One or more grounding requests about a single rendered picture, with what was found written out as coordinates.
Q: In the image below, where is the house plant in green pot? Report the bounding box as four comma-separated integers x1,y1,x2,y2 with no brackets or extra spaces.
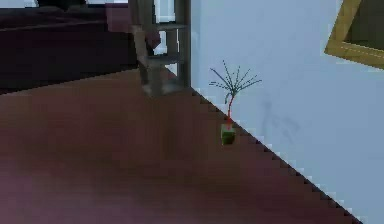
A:
209,59,263,146

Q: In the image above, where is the grey open shelf unit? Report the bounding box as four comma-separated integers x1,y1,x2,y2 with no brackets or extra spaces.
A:
127,0,192,98

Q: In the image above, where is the dark maroon sofa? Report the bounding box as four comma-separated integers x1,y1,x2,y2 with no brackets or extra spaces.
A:
0,0,141,96

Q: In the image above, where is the gold framed wall picture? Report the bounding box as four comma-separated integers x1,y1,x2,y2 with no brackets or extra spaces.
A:
323,0,384,70

